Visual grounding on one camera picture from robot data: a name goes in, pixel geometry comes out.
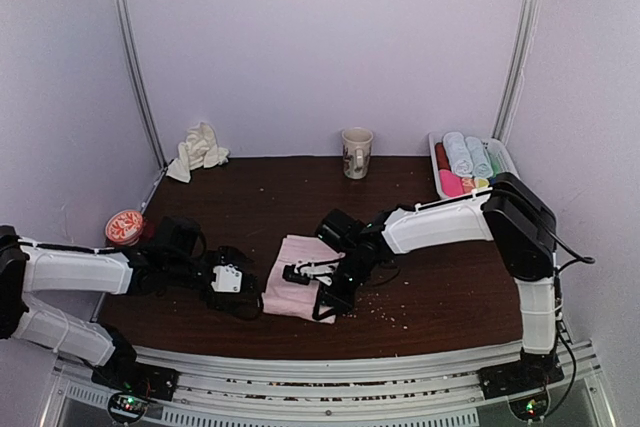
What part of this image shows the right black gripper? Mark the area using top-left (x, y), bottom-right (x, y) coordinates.
top-left (314, 249), bottom-right (378, 319)

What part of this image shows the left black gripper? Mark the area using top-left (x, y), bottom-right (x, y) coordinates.
top-left (166, 246), bottom-right (251, 313)

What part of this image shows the pink towel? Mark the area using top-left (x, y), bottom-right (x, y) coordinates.
top-left (439, 169), bottom-right (464, 198)
top-left (262, 235), bottom-right (343, 322)

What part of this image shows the red white patterned bowl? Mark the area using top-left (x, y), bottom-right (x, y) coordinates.
top-left (105, 210), bottom-right (145, 246)

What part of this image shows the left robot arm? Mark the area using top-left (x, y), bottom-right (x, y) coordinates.
top-left (1, 217), bottom-right (259, 391)

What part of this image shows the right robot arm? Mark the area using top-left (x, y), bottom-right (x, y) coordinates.
top-left (312, 173), bottom-right (595, 389)

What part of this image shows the floral ceramic mug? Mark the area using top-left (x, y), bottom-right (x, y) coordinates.
top-left (341, 127), bottom-right (374, 180)

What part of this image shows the pink rolled towel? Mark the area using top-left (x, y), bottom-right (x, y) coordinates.
top-left (439, 169), bottom-right (464, 198)

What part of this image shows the dark red rolled towel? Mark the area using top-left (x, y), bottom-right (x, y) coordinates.
top-left (434, 142), bottom-right (451, 171)

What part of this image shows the orange patterned rolled towel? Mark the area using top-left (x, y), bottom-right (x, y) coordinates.
top-left (461, 178), bottom-right (478, 194)

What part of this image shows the light blue rolled towel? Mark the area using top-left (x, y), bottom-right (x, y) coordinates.
top-left (442, 131), bottom-right (473, 177)

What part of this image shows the yellow rolled towel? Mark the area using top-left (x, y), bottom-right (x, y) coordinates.
top-left (474, 178), bottom-right (490, 189)

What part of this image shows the pale blue rolled towel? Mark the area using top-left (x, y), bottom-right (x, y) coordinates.
top-left (465, 136), bottom-right (494, 179)

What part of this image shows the green rolled towel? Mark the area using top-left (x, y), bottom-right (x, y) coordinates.
top-left (487, 153), bottom-right (504, 177)

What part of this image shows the cream crumpled towel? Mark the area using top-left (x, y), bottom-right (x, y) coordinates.
top-left (166, 122), bottom-right (229, 183)

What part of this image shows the white plastic basket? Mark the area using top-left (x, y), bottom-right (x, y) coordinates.
top-left (428, 131), bottom-right (519, 200)

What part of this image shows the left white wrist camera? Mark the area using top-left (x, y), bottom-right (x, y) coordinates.
top-left (210, 264), bottom-right (243, 294)

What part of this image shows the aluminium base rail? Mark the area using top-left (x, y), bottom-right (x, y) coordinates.
top-left (35, 341), bottom-right (624, 426)

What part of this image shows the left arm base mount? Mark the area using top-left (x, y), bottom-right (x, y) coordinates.
top-left (91, 363), bottom-right (179, 425)

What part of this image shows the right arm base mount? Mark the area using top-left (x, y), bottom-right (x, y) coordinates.
top-left (478, 361), bottom-right (564, 422)

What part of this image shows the right aluminium frame post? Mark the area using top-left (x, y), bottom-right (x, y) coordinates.
top-left (492, 0), bottom-right (540, 144)

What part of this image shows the aluminium frame post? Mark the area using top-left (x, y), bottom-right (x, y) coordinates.
top-left (114, 0), bottom-right (167, 169)
top-left (492, 0), bottom-right (540, 144)

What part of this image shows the left aluminium frame post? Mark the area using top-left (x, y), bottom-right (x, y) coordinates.
top-left (114, 0), bottom-right (167, 169)

